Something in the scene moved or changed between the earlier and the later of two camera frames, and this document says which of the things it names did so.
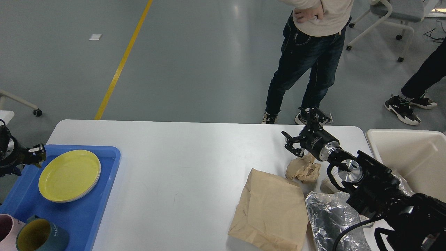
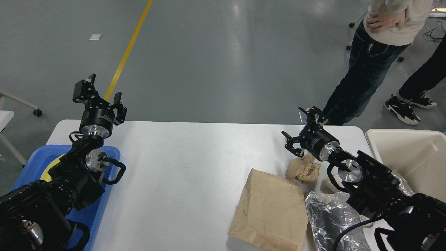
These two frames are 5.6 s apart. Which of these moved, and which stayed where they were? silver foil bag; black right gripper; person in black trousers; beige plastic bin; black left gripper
Moved: black left gripper
Stayed: beige plastic bin; silver foil bag; black right gripper; person in black trousers
